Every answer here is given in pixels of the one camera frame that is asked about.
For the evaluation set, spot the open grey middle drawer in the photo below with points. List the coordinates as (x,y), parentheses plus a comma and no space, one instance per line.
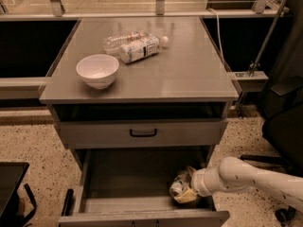
(129,187)

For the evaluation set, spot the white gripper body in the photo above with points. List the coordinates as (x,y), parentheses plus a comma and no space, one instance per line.
(199,181)

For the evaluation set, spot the grey metal drawer cabinet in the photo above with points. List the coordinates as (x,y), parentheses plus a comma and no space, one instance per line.
(185,81)

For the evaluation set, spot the clear empty plastic bottle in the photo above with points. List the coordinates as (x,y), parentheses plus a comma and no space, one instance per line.
(112,44)

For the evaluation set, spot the black office chair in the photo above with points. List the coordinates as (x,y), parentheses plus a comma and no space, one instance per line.
(282,102)

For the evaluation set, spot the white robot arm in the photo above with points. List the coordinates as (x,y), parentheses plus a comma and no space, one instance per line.
(233,175)

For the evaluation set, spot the metal rod with clamp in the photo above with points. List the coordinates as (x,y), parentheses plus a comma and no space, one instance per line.
(259,7)

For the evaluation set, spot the white labelled plastic bottle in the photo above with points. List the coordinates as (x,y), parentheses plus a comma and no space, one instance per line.
(142,48)

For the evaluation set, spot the black side table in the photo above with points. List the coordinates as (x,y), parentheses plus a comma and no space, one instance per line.
(11,175)

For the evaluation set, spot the white ceramic bowl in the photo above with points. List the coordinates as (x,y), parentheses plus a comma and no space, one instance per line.
(98,71)

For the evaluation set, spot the closed grey top drawer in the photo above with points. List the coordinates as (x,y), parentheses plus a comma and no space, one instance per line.
(142,133)

